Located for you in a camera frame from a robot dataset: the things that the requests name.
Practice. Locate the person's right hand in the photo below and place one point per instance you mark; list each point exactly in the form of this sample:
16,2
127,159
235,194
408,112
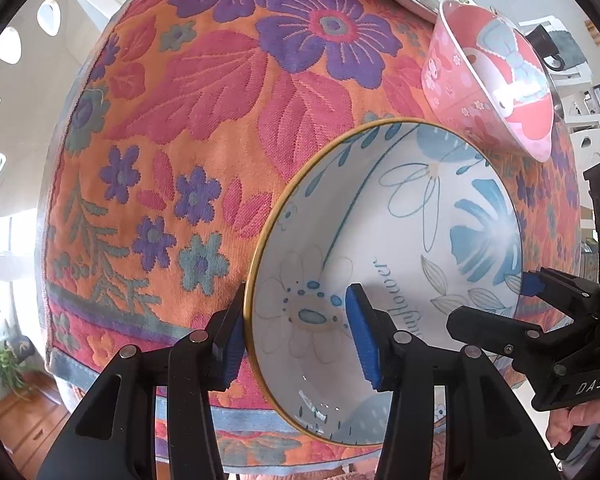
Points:
567,427

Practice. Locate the pink cartoon print bowl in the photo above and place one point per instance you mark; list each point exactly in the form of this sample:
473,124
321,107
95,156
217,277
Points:
485,80

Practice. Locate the blue floral ceramic bowl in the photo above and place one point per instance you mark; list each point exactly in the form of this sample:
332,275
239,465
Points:
400,220

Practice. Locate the green potted plant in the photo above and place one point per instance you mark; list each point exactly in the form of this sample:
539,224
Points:
2,360

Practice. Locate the black mug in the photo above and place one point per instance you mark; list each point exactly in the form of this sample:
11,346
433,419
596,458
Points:
545,42

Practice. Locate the grey cloth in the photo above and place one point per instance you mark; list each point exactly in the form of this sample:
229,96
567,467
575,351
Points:
572,45

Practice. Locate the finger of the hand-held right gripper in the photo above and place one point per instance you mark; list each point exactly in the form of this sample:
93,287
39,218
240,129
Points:
495,327
560,290

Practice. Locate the orange floral tablecloth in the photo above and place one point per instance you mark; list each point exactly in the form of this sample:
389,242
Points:
205,135

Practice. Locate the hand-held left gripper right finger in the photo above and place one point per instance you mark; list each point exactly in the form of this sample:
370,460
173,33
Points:
362,340

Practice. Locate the white plastic chair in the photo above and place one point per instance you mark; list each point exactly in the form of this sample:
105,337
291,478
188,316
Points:
592,135

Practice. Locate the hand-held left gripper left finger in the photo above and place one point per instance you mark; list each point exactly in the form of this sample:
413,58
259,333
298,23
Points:
232,342

